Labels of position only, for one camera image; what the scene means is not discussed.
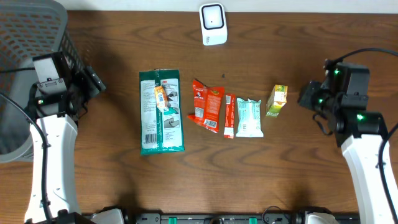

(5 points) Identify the red chips bag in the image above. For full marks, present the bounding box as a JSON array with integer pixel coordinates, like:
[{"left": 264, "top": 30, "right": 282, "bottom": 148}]
[{"left": 187, "top": 80, "right": 224, "bottom": 133}]

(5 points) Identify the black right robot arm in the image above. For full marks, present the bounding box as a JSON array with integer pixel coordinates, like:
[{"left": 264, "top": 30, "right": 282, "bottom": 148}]
[{"left": 298, "top": 60, "right": 397, "bottom": 223}]

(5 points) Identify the green snack bag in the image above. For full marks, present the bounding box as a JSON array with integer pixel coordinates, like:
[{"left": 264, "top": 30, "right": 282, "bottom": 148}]
[{"left": 139, "top": 69, "right": 185, "bottom": 156}]

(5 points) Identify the red snack stick packet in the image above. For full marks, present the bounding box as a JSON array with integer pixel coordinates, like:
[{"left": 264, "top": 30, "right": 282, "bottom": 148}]
[{"left": 224, "top": 93, "right": 236, "bottom": 139}]

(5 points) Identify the green yellow juice carton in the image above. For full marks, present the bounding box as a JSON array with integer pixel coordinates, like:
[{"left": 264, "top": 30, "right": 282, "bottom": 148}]
[{"left": 266, "top": 85, "right": 288, "bottom": 118}]

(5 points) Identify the white barcode scanner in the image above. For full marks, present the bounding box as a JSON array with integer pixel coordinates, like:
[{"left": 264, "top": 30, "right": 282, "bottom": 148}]
[{"left": 199, "top": 2, "right": 228, "bottom": 46}]

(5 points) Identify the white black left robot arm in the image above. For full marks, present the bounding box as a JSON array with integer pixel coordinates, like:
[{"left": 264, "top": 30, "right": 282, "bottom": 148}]
[{"left": 24, "top": 51, "right": 128, "bottom": 223}]

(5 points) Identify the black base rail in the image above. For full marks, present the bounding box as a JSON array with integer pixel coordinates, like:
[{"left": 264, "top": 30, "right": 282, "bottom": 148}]
[{"left": 83, "top": 212, "right": 361, "bottom": 224}]

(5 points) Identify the light blue snack packet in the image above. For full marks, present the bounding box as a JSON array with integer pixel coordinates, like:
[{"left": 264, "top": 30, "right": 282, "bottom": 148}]
[{"left": 236, "top": 98, "right": 264, "bottom": 138}]

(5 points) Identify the grey plastic mesh basket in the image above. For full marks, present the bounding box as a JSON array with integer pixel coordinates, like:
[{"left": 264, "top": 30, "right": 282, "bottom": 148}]
[{"left": 1, "top": 0, "right": 84, "bottom": 163}]

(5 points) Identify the orange snack box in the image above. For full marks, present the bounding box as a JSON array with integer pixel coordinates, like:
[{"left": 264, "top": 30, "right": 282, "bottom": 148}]
[{"left": 154, "top": 85, "right": 169, "bottom": 113}]

